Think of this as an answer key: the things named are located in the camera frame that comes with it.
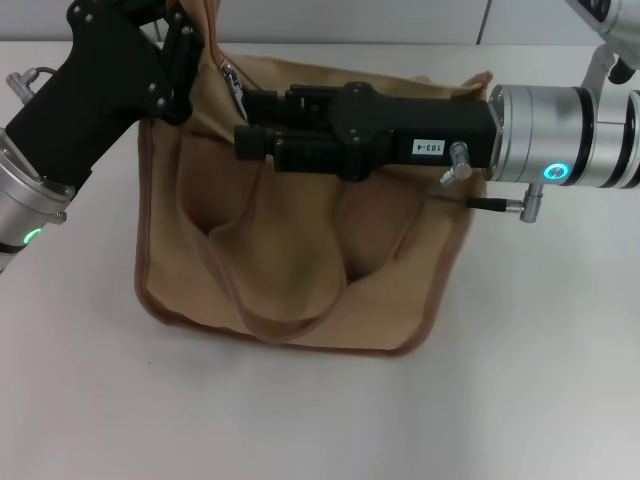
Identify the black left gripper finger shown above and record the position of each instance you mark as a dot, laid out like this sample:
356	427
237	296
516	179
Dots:
145	10
182	70

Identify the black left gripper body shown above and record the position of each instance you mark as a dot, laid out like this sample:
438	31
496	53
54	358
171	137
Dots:
100	90

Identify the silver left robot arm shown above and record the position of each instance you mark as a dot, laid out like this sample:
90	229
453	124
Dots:
20	200

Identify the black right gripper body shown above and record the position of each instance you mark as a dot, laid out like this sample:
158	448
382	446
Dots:
415	125

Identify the khaki canvas food bag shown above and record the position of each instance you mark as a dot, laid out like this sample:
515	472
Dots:
290	250

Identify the silver metal zipper pull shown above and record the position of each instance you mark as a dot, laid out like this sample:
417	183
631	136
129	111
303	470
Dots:
234	85

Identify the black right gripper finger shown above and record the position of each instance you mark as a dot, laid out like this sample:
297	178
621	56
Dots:
270	107
255	142

